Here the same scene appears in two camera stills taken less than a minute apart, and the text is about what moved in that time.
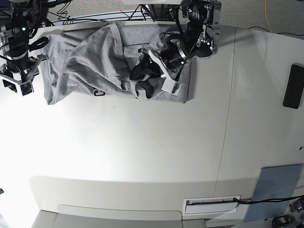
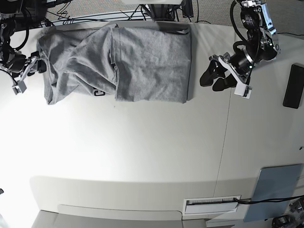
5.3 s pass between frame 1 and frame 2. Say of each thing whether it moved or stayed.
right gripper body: moved
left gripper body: stayed
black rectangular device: stayed
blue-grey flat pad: stayed
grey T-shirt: stayed
